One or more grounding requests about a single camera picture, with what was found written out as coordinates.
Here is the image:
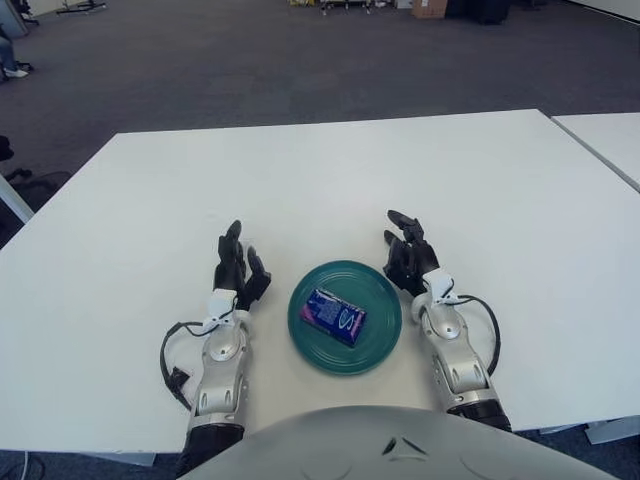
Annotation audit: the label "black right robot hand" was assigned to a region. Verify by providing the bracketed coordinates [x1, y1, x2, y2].
[382, 208, 457, 307]

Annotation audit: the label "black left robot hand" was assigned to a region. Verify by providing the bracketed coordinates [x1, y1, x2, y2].
[204, 218, 274, 326]

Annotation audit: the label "blue gum box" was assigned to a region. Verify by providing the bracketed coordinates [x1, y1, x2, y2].
[298, 287, 368, 348]

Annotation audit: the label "teal ribbed plate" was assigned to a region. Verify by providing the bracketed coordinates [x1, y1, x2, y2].
[287, 258, 404, 377]

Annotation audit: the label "silver robot torso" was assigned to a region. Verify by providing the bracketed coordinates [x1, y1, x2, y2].
[177, 405, 621, 480]

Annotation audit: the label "black office chair base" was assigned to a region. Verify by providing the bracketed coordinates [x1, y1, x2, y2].
[0, 133, 72, 199]

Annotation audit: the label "white slanted table leg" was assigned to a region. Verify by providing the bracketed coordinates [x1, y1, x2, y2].
[0, 172, 35, 224]

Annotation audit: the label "brown cardboard box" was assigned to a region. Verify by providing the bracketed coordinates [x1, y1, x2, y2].
[412, 0, 448, 19]

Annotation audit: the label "large black case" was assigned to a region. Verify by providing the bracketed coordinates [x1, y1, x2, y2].
[446, 0, 511, 25]

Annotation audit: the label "white table foot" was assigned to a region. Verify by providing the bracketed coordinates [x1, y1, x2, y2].
[583, 416, 640, 444]

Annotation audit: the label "wheeled equipment carts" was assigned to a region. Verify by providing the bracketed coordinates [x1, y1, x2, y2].
[287, 0, 397, 14]

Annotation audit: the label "person's leg with white shoe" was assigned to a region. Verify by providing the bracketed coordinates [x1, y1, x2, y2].
[0, 35, 35, 81]

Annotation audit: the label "black tripod base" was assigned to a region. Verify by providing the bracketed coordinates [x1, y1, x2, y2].
[54, 0, 109, 15]

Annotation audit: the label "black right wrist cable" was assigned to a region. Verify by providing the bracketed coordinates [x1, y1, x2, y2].
[455, 293, 502, 377]

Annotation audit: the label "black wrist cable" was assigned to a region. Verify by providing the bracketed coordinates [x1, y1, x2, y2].
[455, 293, 502, 377]
[159, 319, 209, 412]

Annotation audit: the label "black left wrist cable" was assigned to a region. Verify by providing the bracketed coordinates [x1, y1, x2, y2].
[159, 319, 209, 412]

